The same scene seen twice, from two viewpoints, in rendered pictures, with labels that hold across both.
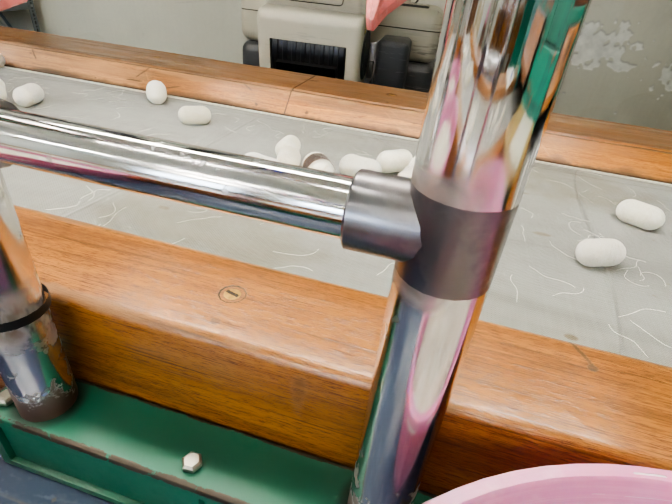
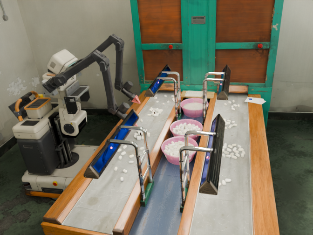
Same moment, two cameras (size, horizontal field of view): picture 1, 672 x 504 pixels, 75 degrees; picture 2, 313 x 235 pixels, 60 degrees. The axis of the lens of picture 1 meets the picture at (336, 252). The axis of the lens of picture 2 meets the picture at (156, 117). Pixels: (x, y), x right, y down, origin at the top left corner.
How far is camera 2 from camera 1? 2.47 m
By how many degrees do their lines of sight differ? 71
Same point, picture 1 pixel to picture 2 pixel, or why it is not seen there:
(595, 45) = (16, 86)
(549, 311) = (169, 107)
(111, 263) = (172, 114)
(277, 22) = (78, 121)
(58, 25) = not seen: outside the picture
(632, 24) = (19, 77)
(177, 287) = (173, 113)
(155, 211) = (161, 119)
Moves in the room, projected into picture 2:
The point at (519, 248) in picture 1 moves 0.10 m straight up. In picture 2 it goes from (162, 107) to (161, 97)
